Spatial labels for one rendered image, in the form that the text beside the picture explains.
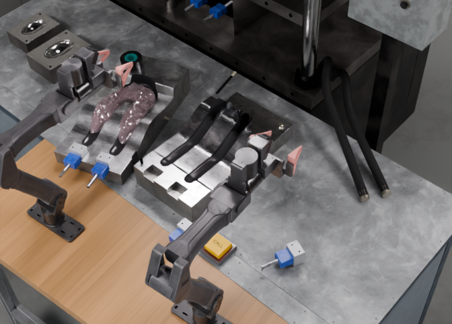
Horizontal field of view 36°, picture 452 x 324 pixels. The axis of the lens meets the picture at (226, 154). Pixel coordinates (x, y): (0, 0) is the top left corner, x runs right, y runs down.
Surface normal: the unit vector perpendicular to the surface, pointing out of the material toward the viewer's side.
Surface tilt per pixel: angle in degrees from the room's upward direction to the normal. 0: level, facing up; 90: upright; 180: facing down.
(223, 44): 0
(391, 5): 90
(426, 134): 0
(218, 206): 0
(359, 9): 90
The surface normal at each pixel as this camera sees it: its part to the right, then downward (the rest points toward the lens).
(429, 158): -0.03, -0.67
